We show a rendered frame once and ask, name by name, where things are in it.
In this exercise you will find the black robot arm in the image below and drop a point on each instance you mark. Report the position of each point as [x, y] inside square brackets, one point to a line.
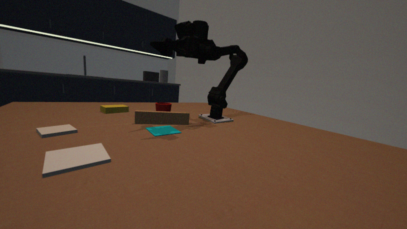
[210, 52]

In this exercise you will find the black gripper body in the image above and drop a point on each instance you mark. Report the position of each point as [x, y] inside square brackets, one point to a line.
[193, 48]

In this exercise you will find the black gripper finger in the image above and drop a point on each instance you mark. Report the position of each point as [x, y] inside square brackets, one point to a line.
[160, 46]
[181, 46]

